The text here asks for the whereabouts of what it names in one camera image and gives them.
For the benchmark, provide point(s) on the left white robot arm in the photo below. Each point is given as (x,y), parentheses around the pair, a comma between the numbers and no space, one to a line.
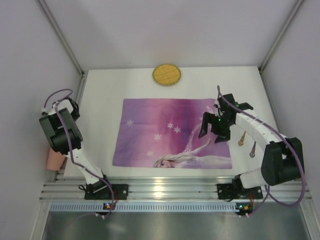
(64,137)

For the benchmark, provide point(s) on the aluminium mounting rail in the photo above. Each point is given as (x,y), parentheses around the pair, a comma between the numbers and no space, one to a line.
(141,189)

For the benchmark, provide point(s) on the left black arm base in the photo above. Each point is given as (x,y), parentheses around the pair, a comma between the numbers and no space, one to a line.
(120,192)

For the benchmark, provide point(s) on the yellow round woven coaster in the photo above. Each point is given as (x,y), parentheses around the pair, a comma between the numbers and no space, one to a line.
(166,74)

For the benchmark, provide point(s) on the gold fork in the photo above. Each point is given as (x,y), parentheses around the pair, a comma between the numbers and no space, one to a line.
(242,139)

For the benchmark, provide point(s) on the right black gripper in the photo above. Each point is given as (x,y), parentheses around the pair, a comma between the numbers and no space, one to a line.
(215,125)

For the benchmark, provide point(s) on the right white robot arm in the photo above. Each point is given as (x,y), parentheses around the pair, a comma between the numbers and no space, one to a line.
(282,156)

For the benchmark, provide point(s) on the perforated grey cable duct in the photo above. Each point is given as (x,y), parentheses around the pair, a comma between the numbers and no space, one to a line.
(148,207)

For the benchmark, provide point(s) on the pink plastic cup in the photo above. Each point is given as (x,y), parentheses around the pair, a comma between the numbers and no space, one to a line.
(55,160)

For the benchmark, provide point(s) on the purple Frozen placemat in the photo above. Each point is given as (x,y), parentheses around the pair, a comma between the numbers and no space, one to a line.
(163,133)

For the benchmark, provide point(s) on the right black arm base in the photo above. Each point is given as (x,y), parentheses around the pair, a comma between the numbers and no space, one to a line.
(227,192)

